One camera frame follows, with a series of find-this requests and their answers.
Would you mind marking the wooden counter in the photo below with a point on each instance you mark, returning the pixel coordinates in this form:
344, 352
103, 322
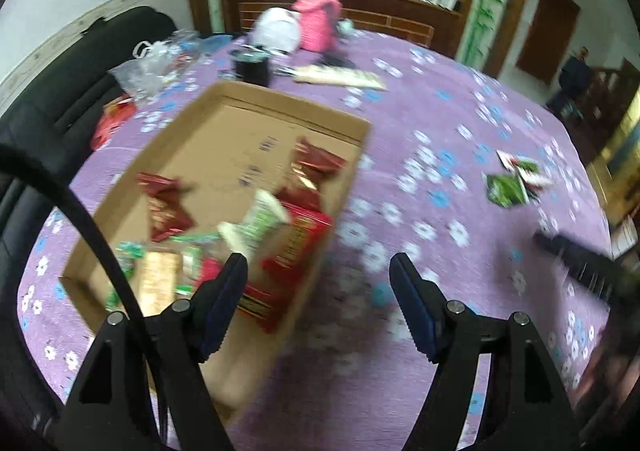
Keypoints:
350, 1

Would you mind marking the long cream packet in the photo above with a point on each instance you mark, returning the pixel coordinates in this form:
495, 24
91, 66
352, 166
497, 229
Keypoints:
340, 76

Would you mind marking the purple floral tablecloth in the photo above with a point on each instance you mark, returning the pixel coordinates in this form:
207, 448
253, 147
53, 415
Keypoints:
400, 121

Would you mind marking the bamboo wall decal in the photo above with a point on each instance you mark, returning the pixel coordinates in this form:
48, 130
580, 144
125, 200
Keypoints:
482, 6

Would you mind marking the black chair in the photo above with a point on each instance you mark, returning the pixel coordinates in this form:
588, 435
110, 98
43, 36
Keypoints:
60, 81

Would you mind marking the brown door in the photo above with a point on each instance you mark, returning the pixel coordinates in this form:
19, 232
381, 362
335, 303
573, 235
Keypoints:
547, 31

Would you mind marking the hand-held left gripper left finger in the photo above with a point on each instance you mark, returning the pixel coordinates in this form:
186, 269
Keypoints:
222, 301

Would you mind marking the white plates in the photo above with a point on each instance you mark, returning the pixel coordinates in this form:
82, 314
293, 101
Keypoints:
277, 28

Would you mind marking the cardboard box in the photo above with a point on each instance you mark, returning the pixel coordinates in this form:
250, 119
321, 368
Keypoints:
225, 131

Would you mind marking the green red snack packet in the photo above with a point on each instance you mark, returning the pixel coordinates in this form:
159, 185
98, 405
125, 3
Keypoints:
535, 176

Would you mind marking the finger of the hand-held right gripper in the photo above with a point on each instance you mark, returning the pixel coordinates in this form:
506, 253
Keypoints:
575, 256

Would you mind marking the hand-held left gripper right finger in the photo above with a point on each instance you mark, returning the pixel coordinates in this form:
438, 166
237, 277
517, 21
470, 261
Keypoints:
417, 311

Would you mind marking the pile of assorted snack packets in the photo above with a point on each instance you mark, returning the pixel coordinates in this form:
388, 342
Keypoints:
295, 231

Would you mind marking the pink knitted jar cover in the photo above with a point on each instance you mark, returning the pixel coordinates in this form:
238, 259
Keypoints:
320, 21

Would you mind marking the white red snack packet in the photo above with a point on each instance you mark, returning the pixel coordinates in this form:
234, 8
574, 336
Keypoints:
510, 158

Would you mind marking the black spatula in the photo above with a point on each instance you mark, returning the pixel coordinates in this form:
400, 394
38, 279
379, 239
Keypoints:
340, 62

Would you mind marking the black cup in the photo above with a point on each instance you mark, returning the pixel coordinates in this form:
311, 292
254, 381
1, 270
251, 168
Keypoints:
250, 66

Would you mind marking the clear plastic bag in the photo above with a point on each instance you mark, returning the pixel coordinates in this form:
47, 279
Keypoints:
150, 63

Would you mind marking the pale green cup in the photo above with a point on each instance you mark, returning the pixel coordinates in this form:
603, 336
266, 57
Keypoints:
345, 26

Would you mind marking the wooden stair railing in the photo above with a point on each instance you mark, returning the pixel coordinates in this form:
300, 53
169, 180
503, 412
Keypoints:
610, 91

